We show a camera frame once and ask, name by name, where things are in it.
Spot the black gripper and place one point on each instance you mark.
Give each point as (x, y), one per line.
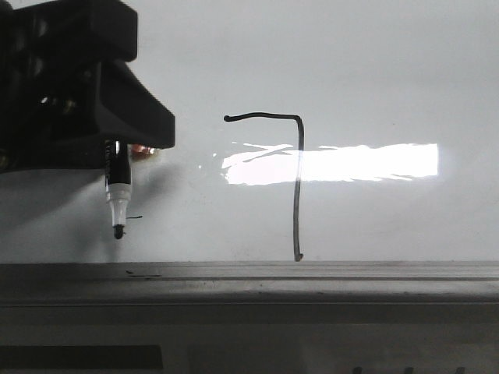
(66, 88)

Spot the red magnet taped to marker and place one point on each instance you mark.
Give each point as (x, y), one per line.
(142, 153)

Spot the black and white whiteboard marker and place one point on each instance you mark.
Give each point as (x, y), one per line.
(118, 183)

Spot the white whiteboard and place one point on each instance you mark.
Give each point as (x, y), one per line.
(399, 101)

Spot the grey aluminium whiteboard frame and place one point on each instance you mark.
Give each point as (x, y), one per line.
(248, 283)

